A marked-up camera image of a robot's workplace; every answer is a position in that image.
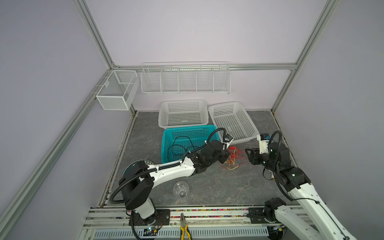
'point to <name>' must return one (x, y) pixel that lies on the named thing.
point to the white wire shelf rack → (186, 78)
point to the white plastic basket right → (232, 118)
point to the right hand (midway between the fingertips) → (250, 150)
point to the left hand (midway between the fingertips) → (228, 148)
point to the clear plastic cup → (181, 189)
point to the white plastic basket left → (179, 112)
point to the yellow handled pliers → (183, 226)
